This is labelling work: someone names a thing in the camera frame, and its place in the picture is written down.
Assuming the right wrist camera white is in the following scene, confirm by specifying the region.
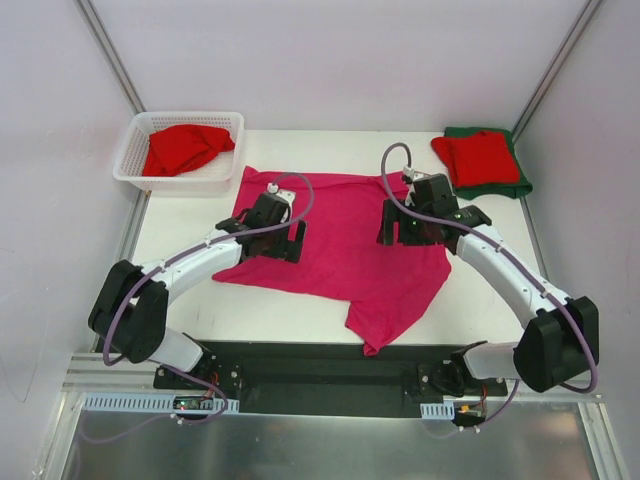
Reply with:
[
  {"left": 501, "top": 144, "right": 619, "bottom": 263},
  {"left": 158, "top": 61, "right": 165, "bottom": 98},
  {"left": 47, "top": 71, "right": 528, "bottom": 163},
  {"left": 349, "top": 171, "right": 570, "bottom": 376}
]
[{"left": 402, "top": 165, "right": 430, "bottom": 185}]

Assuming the grey cable duct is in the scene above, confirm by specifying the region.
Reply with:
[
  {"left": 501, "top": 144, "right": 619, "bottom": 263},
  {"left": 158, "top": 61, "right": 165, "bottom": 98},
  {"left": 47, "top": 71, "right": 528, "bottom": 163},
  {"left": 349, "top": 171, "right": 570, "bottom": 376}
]
[
  {"left": 83, "top": 393, "right": 240, "bottom": 415},
  {"left": 420, "top": 401, "right": 455, "bottom": 421}
]

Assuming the folded red t shirt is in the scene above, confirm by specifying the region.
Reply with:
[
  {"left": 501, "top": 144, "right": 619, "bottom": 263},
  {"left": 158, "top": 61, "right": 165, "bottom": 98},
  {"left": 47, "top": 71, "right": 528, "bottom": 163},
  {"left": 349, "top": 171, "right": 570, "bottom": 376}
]
[{"left": 431, "top": 131, "right": 520, "bottom": 187}]

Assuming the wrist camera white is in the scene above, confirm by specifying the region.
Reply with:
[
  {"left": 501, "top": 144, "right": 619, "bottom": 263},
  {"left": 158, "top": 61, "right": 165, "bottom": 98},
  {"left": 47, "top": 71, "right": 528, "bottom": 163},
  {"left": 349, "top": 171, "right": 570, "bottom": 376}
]
[
  {"left": 402, "top": 165, "right": 430, "bottom": 185},
  {"left": 267, "top": 183, "right": 296, "bottom": 206}
]

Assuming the right grey cable duct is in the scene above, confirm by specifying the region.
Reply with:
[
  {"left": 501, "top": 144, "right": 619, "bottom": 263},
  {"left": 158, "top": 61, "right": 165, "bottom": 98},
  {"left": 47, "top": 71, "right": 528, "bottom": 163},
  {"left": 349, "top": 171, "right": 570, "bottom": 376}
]
[{"left": 420, "top": 401, "right": 455, "bottom": 421}]

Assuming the white plastic basket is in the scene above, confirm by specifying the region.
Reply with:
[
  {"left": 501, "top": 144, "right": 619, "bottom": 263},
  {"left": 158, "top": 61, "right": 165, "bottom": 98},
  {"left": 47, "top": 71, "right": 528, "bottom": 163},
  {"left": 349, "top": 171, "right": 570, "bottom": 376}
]
[{"left": 113, "top": 111, "right": 244, "bottom": 196}]

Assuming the red crumpled t shirt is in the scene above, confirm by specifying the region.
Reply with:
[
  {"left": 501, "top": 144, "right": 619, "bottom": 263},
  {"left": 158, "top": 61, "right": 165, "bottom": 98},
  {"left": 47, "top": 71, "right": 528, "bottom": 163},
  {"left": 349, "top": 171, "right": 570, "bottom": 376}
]
[{"left": 142, "top": 124, "right": 236, "bottom": 177}]

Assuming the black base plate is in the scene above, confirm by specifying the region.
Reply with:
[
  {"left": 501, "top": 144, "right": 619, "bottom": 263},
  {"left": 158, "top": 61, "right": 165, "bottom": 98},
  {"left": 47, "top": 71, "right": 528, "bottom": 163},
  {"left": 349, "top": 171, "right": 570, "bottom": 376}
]
[{"left": 94, "top": 337, "right": 531, "bottom": 416}]

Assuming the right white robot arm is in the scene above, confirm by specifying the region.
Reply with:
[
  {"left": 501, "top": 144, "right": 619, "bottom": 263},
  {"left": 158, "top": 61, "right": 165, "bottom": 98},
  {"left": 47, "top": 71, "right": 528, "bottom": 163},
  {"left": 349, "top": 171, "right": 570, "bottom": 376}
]
[{"left": 378, "top": 167, "right": 599, "bottom": 397}]

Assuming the left grey cable duct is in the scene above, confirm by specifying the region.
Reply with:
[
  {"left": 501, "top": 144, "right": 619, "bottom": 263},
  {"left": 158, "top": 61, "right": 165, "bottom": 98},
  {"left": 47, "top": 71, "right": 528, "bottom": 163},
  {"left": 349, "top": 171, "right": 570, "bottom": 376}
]
[{"left": 83, "top": 393, "right": 240, "bottom": 415}]

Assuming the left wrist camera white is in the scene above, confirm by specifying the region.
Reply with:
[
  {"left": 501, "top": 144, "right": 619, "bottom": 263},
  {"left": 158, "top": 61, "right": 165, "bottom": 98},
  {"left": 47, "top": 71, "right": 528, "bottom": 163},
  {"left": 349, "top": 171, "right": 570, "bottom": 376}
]
[{"left": 267, "top": 183, "right": 296, "bottom": 206}]

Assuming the folded green t shirt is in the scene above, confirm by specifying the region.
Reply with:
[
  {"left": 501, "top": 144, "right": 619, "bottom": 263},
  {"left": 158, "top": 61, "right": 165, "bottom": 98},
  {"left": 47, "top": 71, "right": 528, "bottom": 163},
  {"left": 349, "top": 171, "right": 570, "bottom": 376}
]
[{"left": 443, "top": 126, "right": 533, "bottom": 200}]

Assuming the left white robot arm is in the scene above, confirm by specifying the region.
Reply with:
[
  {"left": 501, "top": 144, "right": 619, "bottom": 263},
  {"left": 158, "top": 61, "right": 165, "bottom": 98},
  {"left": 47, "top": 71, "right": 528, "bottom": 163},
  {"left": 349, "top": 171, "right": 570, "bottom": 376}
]
[{"left": 88, "top": 190, "right": 306, "bottom": 389}]

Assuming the pink t shirt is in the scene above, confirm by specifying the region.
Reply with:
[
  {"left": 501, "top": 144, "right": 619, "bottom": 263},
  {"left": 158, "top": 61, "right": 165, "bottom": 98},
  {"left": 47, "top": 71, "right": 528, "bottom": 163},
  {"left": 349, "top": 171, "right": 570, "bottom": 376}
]
[{"left": 212, "top": 167, "right": 452, "bottom": 356}]

